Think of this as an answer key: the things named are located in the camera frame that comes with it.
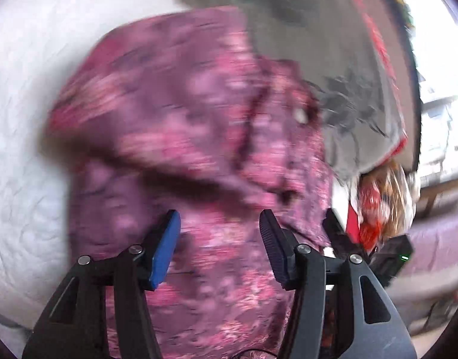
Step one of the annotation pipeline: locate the grey floral pillow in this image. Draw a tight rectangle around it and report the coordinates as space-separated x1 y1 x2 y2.
182 0 401 180

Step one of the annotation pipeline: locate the purple floral fleece garment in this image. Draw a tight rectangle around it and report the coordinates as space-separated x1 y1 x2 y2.
49 7 332 358

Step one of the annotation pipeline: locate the plastic bag of items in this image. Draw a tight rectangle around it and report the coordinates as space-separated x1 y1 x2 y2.
357 160 421 251

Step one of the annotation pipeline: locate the red patterned blanket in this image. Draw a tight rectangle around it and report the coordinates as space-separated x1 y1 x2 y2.
352 0 408 161

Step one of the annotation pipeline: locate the white quilted mattress cover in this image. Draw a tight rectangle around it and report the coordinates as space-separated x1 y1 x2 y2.
0 0 183 328

